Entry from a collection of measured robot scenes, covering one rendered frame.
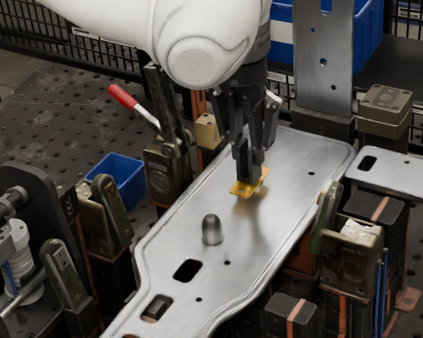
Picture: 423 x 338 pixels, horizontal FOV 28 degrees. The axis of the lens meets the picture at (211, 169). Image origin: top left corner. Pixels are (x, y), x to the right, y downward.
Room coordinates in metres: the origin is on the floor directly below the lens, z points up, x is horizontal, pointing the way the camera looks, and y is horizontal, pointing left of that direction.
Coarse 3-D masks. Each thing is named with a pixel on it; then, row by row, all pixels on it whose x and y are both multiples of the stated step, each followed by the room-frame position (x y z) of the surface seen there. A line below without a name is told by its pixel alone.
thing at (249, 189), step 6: (264, 168) 1.12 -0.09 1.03; (246, 174) 1.10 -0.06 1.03; (264, 174) 1.10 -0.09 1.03; (246, 180) 1.09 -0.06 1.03; (258, 180) 1.09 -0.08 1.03; (234, 186) 1.08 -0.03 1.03; (240, 186) 1.08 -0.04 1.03; (246, 186) 1.08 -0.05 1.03; (252, 186) 1.08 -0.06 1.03; (234, 192) 1.06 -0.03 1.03; (240, 192) 1.06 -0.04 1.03; (246, 192) 1.06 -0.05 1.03; (252, 192) 1.06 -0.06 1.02; (246, 198) 1.05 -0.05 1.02
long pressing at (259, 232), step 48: (288, 144) 1.22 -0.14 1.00; (336, 144) 1.20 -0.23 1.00; (192, 192) 1.11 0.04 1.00; (288, 192) 1.08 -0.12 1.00; (144, 240) 1.00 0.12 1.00; (192, 240) 0.99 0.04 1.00; (240, 240) 0.98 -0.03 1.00; (288, 240) 0.97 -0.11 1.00; (144, 288) 0.89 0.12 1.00; (192, 288) 0.88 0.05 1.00; (240, 288) 0.87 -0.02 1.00; (144, 336) 0.80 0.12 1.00; (192, 336) 0.79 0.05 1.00
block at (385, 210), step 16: (368, 192) 1.08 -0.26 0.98; (352, 208) 1.05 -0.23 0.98; (368, 208) 1.05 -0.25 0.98; (384, 208) 1.04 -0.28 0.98; (400, 208) 1.04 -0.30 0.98; (384, 224) 1.00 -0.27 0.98; (400, 224) 1.03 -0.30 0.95; (384, 240) 1.00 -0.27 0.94; (400, 240) 1.04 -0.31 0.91; (384, 256) 1.00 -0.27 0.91; (384, 304) 1.01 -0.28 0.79; (384, 320) 1.00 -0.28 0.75; (384, 336) 1.00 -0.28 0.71
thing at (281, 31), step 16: (288, 0) 1.61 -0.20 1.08; (368, 0) 1.52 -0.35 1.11; (272, 16) 1.46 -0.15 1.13; (288, 16) 1.44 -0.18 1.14; (368, 16) 1.42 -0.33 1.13; (272, 32) 1.46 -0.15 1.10; (288, 32) 1.44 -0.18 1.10; (368, 32) 1.42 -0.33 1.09; (272, 48) 1.46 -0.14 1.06; (288, 48) 1.44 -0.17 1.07; (368, 48) 1.43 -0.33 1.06
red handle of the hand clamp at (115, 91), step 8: (112, 88) 1.23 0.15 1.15; (120, 88) 1.23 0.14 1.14; (112, 96) 1.23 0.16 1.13; (120, 96) 1.22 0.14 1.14; (128, 96) 1.22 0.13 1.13; (128, 104) 1.21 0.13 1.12; (136, 104) 1.22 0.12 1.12; (136, 112) 1.20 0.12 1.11; (144, 112) 1.20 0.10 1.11; (144, 120) 1.20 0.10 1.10; (152, 120) 1.19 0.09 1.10; (152, 128) 1.19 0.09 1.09; (160, 136) 1.18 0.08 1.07; (176, 136) 1.17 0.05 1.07
